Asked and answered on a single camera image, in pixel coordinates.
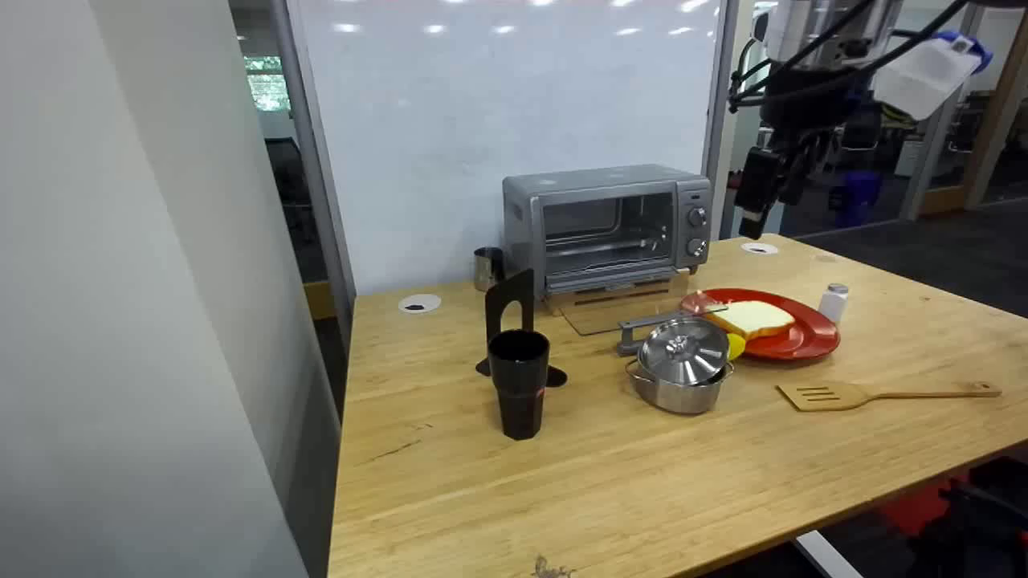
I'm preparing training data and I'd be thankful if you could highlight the red plate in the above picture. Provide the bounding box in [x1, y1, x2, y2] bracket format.
[677, 287, 844, 368]

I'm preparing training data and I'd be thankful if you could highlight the large whiteboard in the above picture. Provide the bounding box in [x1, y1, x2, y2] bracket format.
[269, 0, 744, 300]

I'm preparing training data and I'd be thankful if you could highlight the black plastic cup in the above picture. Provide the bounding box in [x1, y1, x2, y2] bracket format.
[490, 329, 554, 442]

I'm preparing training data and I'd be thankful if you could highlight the steel pot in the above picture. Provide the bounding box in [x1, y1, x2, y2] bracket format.
[627, 352, 732, 419]

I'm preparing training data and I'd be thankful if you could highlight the white table leg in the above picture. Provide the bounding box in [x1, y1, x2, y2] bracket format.
[793, 528, 864, 578]

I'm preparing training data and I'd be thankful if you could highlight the red object under table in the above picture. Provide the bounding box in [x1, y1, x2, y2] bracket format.
[879, 477, 966, 540]

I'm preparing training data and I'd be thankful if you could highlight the white salt shaker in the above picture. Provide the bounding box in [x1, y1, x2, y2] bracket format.
[817, 279, 853, 329]

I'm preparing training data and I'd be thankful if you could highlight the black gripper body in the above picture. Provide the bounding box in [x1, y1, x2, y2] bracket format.
[761, 66, 875, 147]

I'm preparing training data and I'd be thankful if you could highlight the blue bin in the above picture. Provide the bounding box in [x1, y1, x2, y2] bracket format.
[836, 166, 886, 228]

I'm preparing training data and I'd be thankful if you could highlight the silver toaster oven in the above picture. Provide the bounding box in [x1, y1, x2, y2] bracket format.
[501, 162, 718, 359]

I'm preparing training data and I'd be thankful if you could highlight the steel pot lid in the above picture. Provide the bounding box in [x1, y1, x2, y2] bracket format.
[634, 316, 732, 388]

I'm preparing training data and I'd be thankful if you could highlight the black cup stand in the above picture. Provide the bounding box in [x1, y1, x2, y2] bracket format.
[474, 268, 568, 392]

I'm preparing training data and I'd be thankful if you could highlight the wooden slotted spatula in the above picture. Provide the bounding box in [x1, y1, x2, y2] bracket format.
[776, 378, 1006, 414]

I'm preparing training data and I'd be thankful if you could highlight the white bread slice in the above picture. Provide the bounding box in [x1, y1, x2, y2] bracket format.
[702, 300, 799, 342]

